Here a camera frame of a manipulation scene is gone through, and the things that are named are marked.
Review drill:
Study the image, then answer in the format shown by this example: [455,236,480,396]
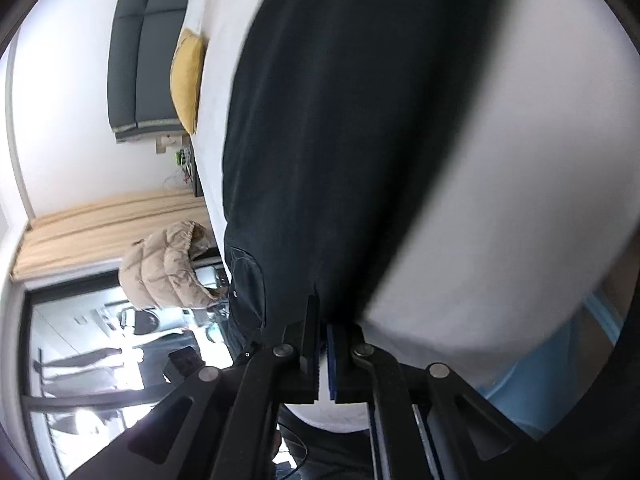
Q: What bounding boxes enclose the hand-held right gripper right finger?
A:
[326,322,543,480]

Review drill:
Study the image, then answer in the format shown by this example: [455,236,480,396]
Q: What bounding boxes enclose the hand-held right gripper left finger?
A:
[67,294,321,480]

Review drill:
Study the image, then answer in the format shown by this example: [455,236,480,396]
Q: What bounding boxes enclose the black pants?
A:
[220,0,506,361]

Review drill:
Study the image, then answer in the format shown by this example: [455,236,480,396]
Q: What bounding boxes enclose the beige puffer jacket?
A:
[119,220,221,309]

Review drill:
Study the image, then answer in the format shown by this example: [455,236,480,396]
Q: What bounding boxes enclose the glass balcony door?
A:
[20,255,241,478]

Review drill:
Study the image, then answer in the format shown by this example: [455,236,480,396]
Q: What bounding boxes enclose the light blue cloth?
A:
[477,292,623,441]

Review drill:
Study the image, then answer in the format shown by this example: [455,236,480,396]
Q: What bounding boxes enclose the black bedside table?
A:
[175,140,205,198]

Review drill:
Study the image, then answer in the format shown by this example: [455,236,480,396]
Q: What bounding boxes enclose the beige curtain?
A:
[11,191,213,281]

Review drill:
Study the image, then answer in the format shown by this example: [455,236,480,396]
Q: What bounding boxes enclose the white bed sheet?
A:
[192,0,638,433]

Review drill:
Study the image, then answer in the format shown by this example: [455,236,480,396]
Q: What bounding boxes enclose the yellow pillow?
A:
[170,28,207,135]

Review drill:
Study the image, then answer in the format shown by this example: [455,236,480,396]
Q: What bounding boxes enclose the grey upholstered headboard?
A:
[107,0,193,143]

